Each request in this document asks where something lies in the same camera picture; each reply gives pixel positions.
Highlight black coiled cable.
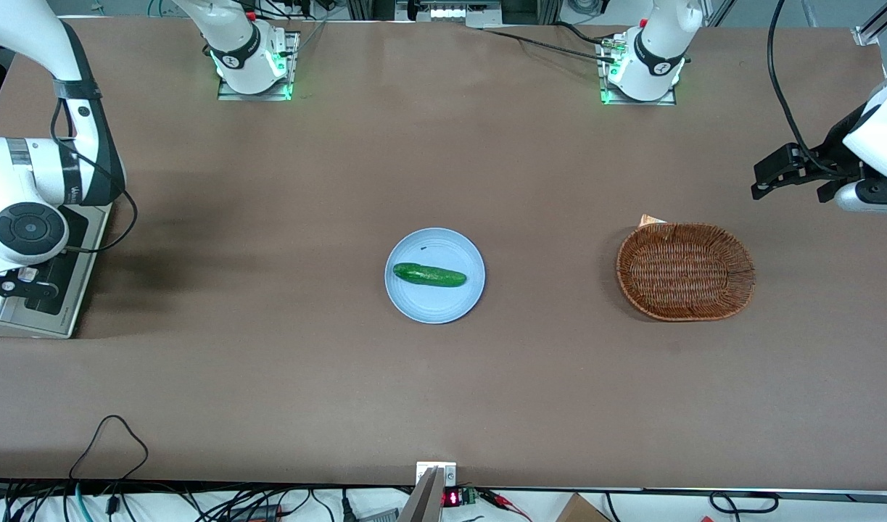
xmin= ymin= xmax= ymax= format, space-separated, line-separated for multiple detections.
xmin=708 ymin=492 xmax=781 ymax=515

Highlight black power adapter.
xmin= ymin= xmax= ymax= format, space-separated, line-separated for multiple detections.
xmin=229 ymin=504 xmax=283 ymax=522

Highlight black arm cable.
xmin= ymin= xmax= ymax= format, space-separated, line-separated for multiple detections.
xmin=50 ymin=98 xmax=138 ymax=254
xmin=767 ymin=0 xmax=850 ymax=178

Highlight brown oval wicker basket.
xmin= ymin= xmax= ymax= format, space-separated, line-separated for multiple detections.
xmin=616 ymin=222 xmax=757 ymax=322

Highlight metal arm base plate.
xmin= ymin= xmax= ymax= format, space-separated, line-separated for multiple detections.
xmin=597 ymin=35 xmax=678 ymax=107
xmin=217 ymin=30 xmax=300 ymax=101

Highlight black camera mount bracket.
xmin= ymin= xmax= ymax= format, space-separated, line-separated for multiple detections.
xmin=813 ymin=105 xmax=870 ymax=182

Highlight green cucumber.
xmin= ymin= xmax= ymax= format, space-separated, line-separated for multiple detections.
xmin=392 ymin=262 xmax=468 ymax=289

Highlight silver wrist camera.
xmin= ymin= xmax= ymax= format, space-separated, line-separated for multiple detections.
xmin=835 ymin=180 xmax=887 ymax=215

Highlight thin black looped cable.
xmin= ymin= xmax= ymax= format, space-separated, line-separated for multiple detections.
xmin=68 ymin=415 xmax=150 ymax=483

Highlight grey camera post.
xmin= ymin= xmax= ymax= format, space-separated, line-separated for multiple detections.
xmin=398 ymin=468 xmax=444 ymax=522

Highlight white post bracket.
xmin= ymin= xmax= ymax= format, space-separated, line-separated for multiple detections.
xmin=416 ymin=462 xmax=458 ymax=488

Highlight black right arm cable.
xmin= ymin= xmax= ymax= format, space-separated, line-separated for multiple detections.
xmin=50 ymin=98 xmax=138 ymax=254

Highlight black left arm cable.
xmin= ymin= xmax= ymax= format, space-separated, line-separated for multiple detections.
xmin=767 ymin=0 xmax=850 ymax=178

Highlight red clip leads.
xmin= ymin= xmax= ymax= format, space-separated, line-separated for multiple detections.
xmin=479 ymin=489 xmax=532 ymax=522

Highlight light blue round plate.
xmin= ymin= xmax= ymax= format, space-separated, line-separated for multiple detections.
xmin=384 ymin=228 xmax=486 ymax=325

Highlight aluminium frame profile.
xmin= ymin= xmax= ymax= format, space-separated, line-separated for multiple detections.
xmin=853 ymin=0 xmax=887 ymax=48

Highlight black cable on table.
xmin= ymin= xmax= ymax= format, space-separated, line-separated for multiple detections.
xmin=479 ymin=22 xmax=622 ymax=65

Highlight grey device with lights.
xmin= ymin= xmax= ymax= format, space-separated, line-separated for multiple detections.
xmin=396 ymin=0 xmax=503 ymax=28

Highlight brown cardboard box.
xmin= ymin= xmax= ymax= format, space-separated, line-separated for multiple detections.
xmin=556 ymin=493 xmax=612 ymax=522

